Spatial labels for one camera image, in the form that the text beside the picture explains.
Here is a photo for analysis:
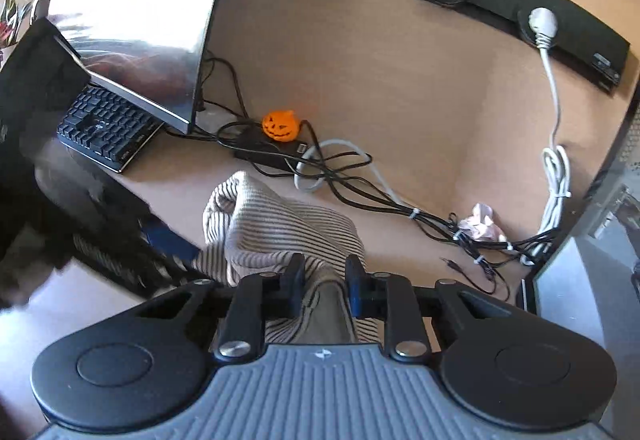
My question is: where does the striped beige knit garment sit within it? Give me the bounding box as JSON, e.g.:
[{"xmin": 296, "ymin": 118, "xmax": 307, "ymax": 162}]
[{"xmin": 193, "ymin": 171, "xmax": 378, "ymax": 345}]

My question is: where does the black power adapter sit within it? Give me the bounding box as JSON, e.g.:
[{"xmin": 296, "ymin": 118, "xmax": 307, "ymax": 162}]
[{"xmin": 216, "ymin": 120, "xmax": 308, "ymax": 172}]

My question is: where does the computer case with glass panel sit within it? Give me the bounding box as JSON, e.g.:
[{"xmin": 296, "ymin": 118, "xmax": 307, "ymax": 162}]
[{"xmin": 519, "ymin": 104, "xmax": 640, "ymax": 346}]

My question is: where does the orange pumpkin figurine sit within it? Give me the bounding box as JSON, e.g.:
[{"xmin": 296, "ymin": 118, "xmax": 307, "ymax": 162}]
[{"xmin": 262, "ymin": 111, "xmax": 300, "ymax": 142}]

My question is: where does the black keyboard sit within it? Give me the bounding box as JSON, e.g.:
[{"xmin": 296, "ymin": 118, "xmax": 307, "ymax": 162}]
[{"xmin": 56, "ymin": 82, "xmax": 163, "ymax": 172}]

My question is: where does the curved computer monitor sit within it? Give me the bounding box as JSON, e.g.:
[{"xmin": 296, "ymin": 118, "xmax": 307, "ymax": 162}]
[{"xmin": 49, "ymin": 0, "xmax": 216, "ymax": 134}]

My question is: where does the black cable bundle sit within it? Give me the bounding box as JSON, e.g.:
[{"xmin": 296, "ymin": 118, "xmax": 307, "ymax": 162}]
[{"xmin": 196, "ymin": 51, "xmax": 557, "ymax": 304}]

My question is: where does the grey looped cable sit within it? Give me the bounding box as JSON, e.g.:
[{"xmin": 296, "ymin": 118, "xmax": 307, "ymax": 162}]
[{"xmin": 293, "ymin": 138, "xmax": 417, "ymax": 216}]

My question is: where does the white plug and cable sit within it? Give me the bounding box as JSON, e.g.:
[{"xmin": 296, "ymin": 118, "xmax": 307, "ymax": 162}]
[{"xmin": 519, "ymin": 6, "xmax": 573, "ymax": 266}]

